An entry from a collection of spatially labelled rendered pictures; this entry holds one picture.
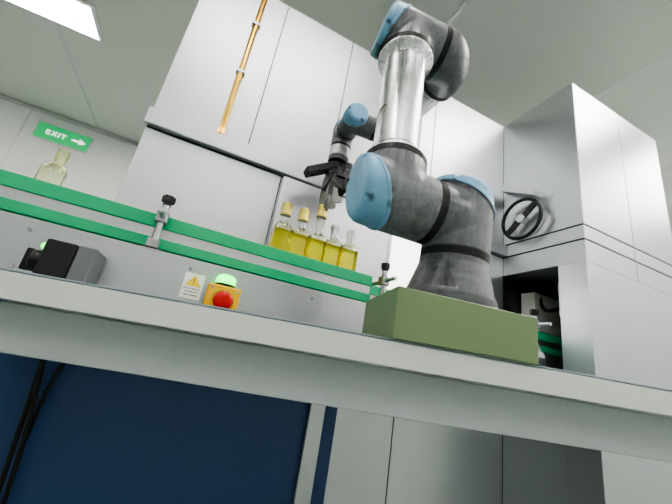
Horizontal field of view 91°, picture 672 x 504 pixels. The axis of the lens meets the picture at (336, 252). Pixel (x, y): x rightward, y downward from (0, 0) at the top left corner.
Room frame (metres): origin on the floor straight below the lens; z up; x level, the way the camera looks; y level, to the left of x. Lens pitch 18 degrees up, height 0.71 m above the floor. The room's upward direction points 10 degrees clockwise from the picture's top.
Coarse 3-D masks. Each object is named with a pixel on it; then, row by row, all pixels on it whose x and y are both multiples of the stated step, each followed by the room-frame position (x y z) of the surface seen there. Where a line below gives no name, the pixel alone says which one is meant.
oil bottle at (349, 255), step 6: (342, 246) 1.04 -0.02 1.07; (348, 246) 1.03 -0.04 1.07; (354, 246) 1.03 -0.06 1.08; (342, 252) 1.03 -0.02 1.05; (348, 252) 1.03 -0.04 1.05; (354, 252) 1.03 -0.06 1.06; (342, 258) 1.02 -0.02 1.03; (348, 258) 1.03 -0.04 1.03; (354, 258) 1.03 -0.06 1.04; (342, 264) 1.02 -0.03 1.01; (348, 264) 1.03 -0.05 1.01; (354, 264) 1.04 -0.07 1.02; (354, 270) 1.04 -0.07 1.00
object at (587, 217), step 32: (576, 96) 1.18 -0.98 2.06; (512, 128) 1.47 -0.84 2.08; (544, 128) 1.31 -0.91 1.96; (576, 128) 1.18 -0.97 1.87; (608, 128) 1.27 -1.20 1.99; (512, 160) 1.47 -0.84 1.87; (544, 160) 1.31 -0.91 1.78; (576, 160) 1.18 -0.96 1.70; (608, 160) 1.26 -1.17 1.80; (640, 160) 1.36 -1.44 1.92; (576, 192) 1.19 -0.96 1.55; (608, 192) 1.25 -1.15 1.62; (640, 192) 1.35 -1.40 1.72; (544, 224) 1.32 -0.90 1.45; (576, 224) 1.20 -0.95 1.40; (608, 224) 1.24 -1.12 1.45; (640, 224) 1.33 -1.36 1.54; (512, 256) 1.48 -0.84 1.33; (544, 256) 1.33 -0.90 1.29; (576, 256) 1.21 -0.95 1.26; (608, 256) 1.23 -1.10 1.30; (640, 256) 1.32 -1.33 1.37; (544, 288) 1.61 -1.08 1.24
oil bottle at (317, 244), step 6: (312, 234) 0.98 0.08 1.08; (318, 234) 0.98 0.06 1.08; (312, 240) 0.98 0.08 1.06; (318, 240) 0.98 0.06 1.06; (324, 240) 0.99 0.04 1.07; (312, 246) 0.98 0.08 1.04; (318, 246) 0.98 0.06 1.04; (324, 246) 0.99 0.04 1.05; (312, 252) 0.98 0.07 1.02; (318, 252) 0.98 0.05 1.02; (324, 252) 0.99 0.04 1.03; (312, 258) 0.98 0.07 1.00; (318, 258) 0.99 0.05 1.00
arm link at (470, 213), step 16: (448, 176) 0.50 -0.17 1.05; (464, 176) 0.48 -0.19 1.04; (448, 192) 0.47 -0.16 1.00; (464, 192) 0.48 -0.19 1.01; (480, 192) 0.48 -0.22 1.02; (448, 208) 0.47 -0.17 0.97; (464, 208) 0.48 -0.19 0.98; (480, 208) 0.49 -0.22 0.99; (448, 224) 0.48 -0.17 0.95; (464, 224) 0.48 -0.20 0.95; (480, 224) 0.49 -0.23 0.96; (432, 240) 0.51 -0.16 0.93; (448, 240) 0.49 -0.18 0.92; (464, 240) 0.49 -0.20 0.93; (480, 240) 0.49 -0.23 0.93
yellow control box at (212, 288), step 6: (210, 288) 0.70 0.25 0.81; (216, 288) 0.70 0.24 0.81; (222, 288) 0.71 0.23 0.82; (228, 288) 0.71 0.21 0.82; (234, 288) 0.72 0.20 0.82; (210, 294) 0.70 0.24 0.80; (234, 294) 0.72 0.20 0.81; (240, 294) 0.72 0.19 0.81; (204, 300) 0.70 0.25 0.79; (210, 300) 0.70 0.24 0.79; (234, 300) 0.72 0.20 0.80; (234, 306) 0.72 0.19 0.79
